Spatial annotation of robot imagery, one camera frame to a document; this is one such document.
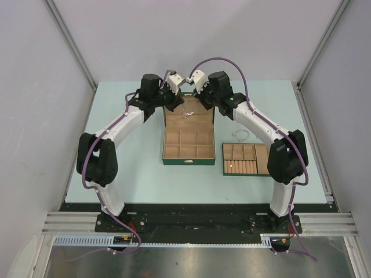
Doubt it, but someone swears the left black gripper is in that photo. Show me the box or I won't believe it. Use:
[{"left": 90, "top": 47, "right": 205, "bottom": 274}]
[{"left": 151, "top": 81, "right": 184, "bottom": 112}]

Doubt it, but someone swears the silver crystal necklace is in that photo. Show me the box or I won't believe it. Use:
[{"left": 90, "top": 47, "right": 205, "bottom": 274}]
[{"left": 179, "top": 100, "right": 201, "bottom": 118}]

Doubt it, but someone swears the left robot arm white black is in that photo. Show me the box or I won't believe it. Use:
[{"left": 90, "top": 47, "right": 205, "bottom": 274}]
[{"left": 76, "top": 71, "right": 186, "bottom": 232}]

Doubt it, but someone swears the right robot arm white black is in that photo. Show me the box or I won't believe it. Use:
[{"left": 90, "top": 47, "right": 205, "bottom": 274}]
[{"left": 188, "top": 70, "right": 309, "bottom": 232}]

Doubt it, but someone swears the green jewelry box beige lining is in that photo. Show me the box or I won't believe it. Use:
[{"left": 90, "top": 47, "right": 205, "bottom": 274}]
[{"left": 162, "top": 93, "right": 215, "bottom": 166}]

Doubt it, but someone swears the green jewelry tray insert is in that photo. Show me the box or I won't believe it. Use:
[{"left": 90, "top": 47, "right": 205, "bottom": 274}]
[{"left": 222, "top": 143, "right": 270, "bottom": 177}]

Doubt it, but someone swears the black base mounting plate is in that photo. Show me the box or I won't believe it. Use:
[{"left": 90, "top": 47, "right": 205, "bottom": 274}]
[{"left": 59, "top": 202, "right": 339, "bottom": 235}]

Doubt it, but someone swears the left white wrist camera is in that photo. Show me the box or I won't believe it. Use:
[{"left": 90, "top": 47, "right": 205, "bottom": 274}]
[{"left": 167, "top": 74, "right": 186, "bottom": 95}]

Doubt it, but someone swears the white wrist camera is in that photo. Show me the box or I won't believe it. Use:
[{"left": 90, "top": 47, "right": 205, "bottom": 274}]
[
  {"left": 167, "top": 74, "right": 186, "bottom": 95},
  {"left": 186, "top": 70, "right": 208, "bottom": 94}
]

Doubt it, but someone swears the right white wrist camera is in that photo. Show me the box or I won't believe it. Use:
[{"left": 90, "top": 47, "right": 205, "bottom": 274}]
[{"left": 186, "top": 70, "right": 208, "bottom": 94}]

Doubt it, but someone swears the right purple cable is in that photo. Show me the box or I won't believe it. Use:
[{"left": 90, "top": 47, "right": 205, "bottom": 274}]
[{"left": 188, "top": 57, "right": 318, "bottom": 263}]

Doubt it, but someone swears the purple cable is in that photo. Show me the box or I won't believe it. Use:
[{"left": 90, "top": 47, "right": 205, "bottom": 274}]
[
  {"left": 59, "top": 68, "right": 176, "bottom": 263},
  {"left": 188, "top": 57, "right": 318, "bottom": 263}
]

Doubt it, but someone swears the silver bracelet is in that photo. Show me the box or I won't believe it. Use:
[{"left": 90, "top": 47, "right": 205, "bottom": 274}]
[{"left": 232, "top": 129, "right": 249, "bottom": 142}]

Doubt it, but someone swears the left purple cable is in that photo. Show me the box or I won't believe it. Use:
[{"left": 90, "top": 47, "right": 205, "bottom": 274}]
[{"left": 59, "top": 68, "right": 176, "bottom": 263}]

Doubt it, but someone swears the white slotted cable duct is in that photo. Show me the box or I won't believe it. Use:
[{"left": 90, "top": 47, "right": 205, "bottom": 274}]
[{"left": 53, "top": 235, "right": 290, "bottom": 252}]

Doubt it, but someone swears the aluminium frame rail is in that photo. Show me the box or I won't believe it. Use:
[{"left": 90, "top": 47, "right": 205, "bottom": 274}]
[{"left": 42, "top": 211, "right": 370, "bottom": 277}]

